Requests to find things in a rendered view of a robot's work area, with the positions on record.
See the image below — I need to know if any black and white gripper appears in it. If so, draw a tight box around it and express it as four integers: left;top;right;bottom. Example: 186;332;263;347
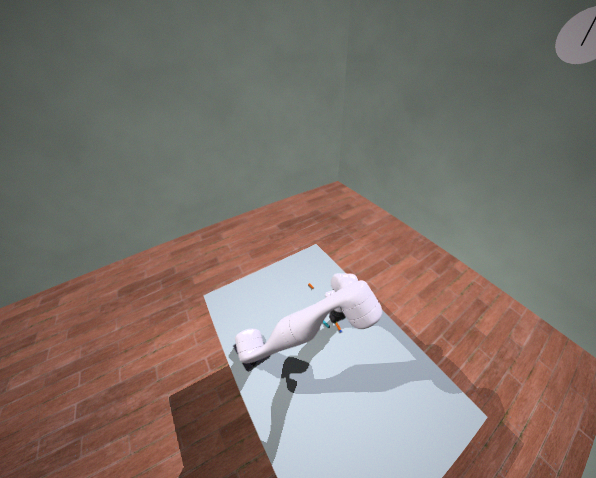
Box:
325;290;346;323

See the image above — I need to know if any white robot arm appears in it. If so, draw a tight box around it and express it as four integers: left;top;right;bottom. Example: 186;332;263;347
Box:
235;274;382;363

